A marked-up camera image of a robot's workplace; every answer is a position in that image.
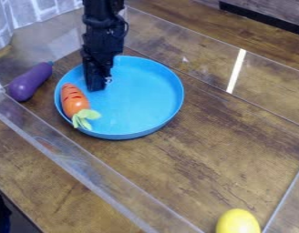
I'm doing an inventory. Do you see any orange toy carrot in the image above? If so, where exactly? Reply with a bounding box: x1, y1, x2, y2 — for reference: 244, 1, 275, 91
61, 83, 101, 130

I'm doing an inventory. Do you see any white patterned curtain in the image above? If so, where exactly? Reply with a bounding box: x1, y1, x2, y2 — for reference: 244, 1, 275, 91
0, 0, 82, 50

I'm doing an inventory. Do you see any blue plastic plate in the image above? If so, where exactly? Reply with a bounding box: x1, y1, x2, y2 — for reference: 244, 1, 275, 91
53, 56, 184, 140

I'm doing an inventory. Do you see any clear acrylic enclosure wall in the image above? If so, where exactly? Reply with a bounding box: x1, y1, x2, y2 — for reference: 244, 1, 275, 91
0, 9, 299, 233

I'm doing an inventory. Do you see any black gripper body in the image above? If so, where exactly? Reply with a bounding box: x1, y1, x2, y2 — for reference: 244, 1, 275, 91
80, 17, 129, 80

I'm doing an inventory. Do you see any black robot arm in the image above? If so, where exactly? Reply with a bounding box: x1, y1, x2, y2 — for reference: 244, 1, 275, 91
81, 0, 129, 92

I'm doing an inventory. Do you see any yellow toy lemon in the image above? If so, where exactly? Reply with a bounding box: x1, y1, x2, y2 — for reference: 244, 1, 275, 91
215, 208, 262, 233

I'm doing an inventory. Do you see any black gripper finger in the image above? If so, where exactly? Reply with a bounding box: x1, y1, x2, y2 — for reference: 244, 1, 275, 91
84, 65, 112, 92

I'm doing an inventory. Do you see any purple toy eggplant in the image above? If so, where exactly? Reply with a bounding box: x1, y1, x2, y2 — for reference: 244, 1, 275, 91
8, 62, 53, 102

